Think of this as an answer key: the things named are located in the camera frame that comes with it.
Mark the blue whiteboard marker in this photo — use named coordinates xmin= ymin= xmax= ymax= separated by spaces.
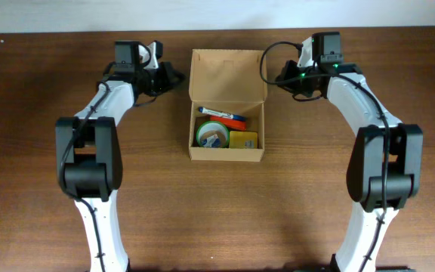
xmin=198 ymin=107 xmax=246 ymax=122

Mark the brown cardboard box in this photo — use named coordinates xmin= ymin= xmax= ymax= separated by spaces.
xmin=188 ymin=49 xmax=267 ymax=162

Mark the small blue white card box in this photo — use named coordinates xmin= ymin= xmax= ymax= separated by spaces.
xmin=201 ymin=133 xmax=221 ymax=148

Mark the orange highlighter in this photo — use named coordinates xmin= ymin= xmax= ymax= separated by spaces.
xmin=210 ymin=116 xmax=246 ymax=131

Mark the yellow sticky note pad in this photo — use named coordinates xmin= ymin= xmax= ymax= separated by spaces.
xmin=229 ymin=131 xmax=258 ymax=149

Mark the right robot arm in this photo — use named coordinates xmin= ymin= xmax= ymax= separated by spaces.
xmin=272 ymin=32 xmax=424 ymax=271

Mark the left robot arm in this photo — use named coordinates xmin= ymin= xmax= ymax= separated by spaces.
xmin=55 ymin=40 xmax=185 ymax=271

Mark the green tape roll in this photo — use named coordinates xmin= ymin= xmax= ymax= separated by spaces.
xmin=196 ymin=121 xmax=230 ymax=148

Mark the right black cable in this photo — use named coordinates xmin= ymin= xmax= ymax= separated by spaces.
xmin=258 ymin=40 xmax=392 ymax=272

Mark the black cable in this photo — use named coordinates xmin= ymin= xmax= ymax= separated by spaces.
xmin=258 ymin=40 xmax=392 ymax=272
xmin=57 ymin=43 xmax=154 ymax=272

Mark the left black cable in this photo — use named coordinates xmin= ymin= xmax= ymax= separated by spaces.
xmin=57 ymin=43 xmax=154 ymax=272

